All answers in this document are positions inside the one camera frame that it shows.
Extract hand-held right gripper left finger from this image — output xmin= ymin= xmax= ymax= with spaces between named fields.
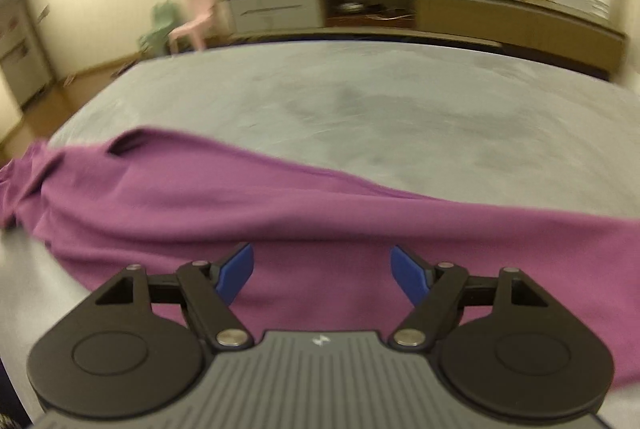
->
xmin=80 ymin=242 xmax=256 ymax=353

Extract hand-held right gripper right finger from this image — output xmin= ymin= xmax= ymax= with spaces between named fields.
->
xmin=388 ymin=244 xmax=564 ymax=353

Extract purple fleece garment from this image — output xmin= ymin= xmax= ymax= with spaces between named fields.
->
xmin=0 ymin=125 xmax=640 ymax=391

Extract pink plastic child chair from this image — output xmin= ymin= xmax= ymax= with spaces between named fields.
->
xmin=167 ymin=0 xmax=221 ymax=55

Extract green plastic child chair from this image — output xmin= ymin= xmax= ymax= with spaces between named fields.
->
xmin=138 ymin=1 xmax=176 ymax=58

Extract long grey television cabinet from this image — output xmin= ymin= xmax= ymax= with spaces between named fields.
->
xmin=220 ymin=0 xmax=629 ymax=82

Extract white door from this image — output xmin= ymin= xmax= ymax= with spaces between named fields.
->
xmin=0 ymin=0 xmax=56 ymax=110

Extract tangled cables in cabinet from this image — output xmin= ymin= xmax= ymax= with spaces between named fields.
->
xmin=365 ymin=6 xmax=416 ymax=22

